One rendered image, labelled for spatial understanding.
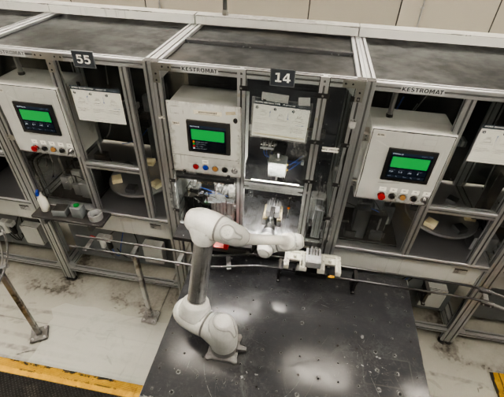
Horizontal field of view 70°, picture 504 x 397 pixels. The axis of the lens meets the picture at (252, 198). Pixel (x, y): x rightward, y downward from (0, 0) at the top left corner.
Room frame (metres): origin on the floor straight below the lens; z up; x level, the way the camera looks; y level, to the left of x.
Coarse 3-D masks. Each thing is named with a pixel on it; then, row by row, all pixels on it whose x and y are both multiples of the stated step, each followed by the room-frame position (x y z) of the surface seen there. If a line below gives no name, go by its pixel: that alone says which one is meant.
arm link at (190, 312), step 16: (192, 224) 1.26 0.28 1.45; (208, 224) 1.24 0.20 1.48; (192, 240) 1.24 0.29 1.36; (208, 240) 1.22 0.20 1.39; (192, 256) 1.24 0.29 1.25; (208, 256) 1.22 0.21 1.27; (192, 272) 1.20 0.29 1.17; (208, 272) 1.21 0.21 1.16; (192, 288) 1.17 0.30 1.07; (176, 304) 1.18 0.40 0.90; (192, 304) 1.14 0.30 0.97; (208, 304) 1.16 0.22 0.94; (176, 320) 1.12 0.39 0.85; (192, 320) 1.08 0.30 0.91
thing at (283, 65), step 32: (224, 0) 2.63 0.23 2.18; (192, 32) 2.42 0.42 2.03; (224, 32) 2.52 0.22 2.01; (256, 32) 2.55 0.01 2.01; (288, 32) 2.58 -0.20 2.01; (320, 32) 2.50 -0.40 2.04; (352, 32) 2.47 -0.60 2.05; (160, 64) 1.84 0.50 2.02; (192, 64) 1.83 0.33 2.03; (224, 64) 1.91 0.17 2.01; (256, 64) 1.93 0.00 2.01; (288, 64) 1.95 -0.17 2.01; (320, 64) 1.97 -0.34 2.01; (352, 64) 1.99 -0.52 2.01; (160, 96) 1.85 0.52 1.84; (160, 128) 1.85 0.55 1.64; (256, 256) 1.85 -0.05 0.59
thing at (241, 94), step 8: (240, 80) 1.79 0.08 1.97; (328, 80) 1.72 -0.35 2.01; (320, 88) 1.72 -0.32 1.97; (240, 96) 1.79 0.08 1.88; (240, 104) 1.79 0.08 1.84; (320, 104) 1.72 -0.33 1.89; (320, 120) 1.72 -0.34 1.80; (320, 128) 1.72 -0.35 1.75; (312, 136) 1.72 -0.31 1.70; (320, 136) 1.72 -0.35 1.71; (312, 144) 1.72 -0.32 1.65; (312, 152) 1.72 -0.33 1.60; (312, 168) 1.72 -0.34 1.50; (312, 176) 1.72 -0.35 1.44; (304, 192) 1.72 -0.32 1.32; (304, 200) 1.72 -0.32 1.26; (240, 208) 1.78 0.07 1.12; (240, 216) 1.78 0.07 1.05; (304, 216) 1.72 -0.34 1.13; (240, 224) 1.78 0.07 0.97; (304, 224) 1.72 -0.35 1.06
